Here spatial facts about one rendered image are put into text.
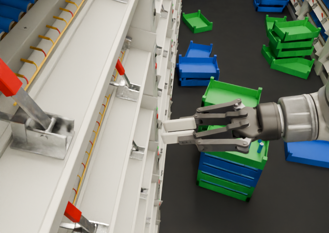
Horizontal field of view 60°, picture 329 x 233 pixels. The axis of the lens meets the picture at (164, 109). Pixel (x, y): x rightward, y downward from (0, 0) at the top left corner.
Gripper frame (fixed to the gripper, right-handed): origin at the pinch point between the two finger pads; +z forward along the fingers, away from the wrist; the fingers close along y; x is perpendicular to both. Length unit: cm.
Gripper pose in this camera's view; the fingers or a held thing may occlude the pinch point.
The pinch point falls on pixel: (178, 130)
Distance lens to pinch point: 61.1
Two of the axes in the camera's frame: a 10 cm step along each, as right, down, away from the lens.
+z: -9.6, 1.2, 2.3
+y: 0.8, -7.0, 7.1
